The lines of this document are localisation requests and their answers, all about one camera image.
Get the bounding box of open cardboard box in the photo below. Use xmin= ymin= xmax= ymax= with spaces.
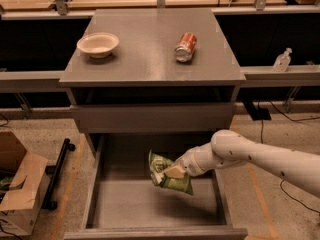
xmin=0 ymin=132 xmax=49 ymax=236

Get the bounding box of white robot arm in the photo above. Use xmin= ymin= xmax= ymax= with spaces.
xmin=164 ymin=130 xmax=320 ymax=197

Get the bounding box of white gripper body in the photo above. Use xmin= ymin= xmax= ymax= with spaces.
xmin=176 ymin=143 xmax=220 ymax=177

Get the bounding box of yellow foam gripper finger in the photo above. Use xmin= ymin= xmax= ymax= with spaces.
xmin=164 ymin=163 xmax=186 ymax=179

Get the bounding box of black floor cable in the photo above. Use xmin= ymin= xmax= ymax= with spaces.
xmin=258 ymin=101 xmax=320 ymax=214

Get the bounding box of closed grey upper drawer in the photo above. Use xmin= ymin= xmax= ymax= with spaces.
xmin=70 ymin=103 xmax=235 ymax=133

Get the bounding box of grey drawer cabinet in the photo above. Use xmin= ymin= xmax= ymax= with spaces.
xmin=59 ymin=8 xmax=245 ymax=150

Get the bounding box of orange soda can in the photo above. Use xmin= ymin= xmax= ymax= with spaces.
xmin=174 ymin=32 xmax=197 ymax=63

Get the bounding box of green jalapeno chip bag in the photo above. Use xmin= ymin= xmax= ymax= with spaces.
xmin=148 ymin=151 xmax=193 ymax=195

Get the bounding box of open grey middle drawer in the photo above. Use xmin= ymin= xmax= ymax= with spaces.
xmin=64 ymin=133 xmax=248 ymax=240

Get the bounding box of grey metal rail frame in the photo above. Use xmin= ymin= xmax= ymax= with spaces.
xmin=0 ymin=5 xmax=320 ymax=93

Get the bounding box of clear sanitizer pump bottle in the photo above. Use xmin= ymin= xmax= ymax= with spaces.
xmin=273 ymin=48 xmax=292 ymax=72

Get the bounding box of white paper bowl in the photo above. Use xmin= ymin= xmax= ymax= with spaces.
xmin=77 ymin=33 xmax=119 ymax=58

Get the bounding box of black metal stand bar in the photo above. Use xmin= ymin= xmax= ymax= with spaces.
xmin=42 ymin=138 xmax=76 ymax=210

